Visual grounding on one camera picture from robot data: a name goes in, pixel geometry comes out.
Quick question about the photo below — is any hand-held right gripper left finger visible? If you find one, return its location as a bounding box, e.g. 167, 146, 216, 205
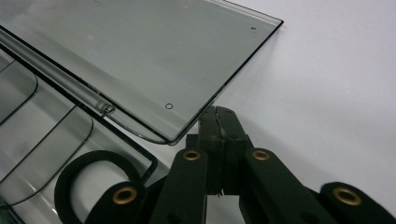
186, 105, 224, 196

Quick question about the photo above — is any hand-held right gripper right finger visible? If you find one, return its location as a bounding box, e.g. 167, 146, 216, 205
215, 105, 254, 196

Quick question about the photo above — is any clear grey compartment box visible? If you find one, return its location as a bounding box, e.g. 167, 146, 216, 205
0, 0, 285, 224

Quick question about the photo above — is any black rubber ring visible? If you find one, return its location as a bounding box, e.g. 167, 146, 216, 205
54, 149, 148, 224

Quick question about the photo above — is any white table sheet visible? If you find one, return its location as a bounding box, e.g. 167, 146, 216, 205
141, 0, 396, 224

